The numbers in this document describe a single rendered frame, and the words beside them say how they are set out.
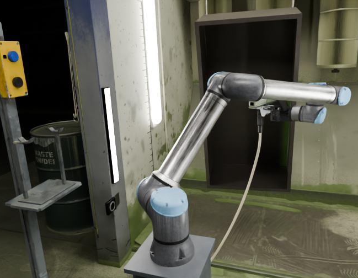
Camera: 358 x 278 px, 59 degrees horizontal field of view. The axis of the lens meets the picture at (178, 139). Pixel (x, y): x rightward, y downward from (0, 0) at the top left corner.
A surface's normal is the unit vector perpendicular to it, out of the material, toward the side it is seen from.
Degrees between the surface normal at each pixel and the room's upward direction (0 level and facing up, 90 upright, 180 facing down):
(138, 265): 0
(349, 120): 57
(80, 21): 90
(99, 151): 90
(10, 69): 90
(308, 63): 90
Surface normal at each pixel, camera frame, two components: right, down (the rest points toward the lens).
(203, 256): -0.05, -0.96
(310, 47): -0.33, 0.26
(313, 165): -0.31, -0.30
